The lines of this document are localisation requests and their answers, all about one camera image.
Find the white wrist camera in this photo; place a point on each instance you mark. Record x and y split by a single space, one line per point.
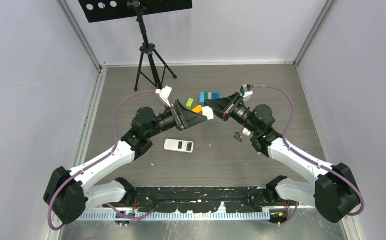
246 91
164 95

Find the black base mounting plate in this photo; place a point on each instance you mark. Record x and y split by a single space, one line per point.
201 200

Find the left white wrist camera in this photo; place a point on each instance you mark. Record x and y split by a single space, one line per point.
164 95

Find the black perforated plate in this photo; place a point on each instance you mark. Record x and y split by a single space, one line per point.
107 10

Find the green toy brick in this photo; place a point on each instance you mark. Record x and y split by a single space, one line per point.
190 103

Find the white remote with red keypad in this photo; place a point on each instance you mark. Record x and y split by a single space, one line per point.
175 145

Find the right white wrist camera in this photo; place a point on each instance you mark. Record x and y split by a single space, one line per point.
246 91

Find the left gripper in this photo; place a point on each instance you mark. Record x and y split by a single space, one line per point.
185 118

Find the white battery cover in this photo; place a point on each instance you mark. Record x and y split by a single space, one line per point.
208 113

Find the white air conditioner remote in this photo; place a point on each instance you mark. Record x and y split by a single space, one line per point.
246 132

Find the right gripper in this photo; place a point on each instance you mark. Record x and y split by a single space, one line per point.
225 107

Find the orange toy brick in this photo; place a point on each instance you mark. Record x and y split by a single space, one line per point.
198 110

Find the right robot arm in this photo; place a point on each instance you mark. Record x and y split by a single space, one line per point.
331 189

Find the black tripod stand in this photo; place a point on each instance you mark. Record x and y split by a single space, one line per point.
148 49

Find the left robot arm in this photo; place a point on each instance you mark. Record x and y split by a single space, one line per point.
72 191

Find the blue green toy block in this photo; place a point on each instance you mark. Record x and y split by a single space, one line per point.
207 96

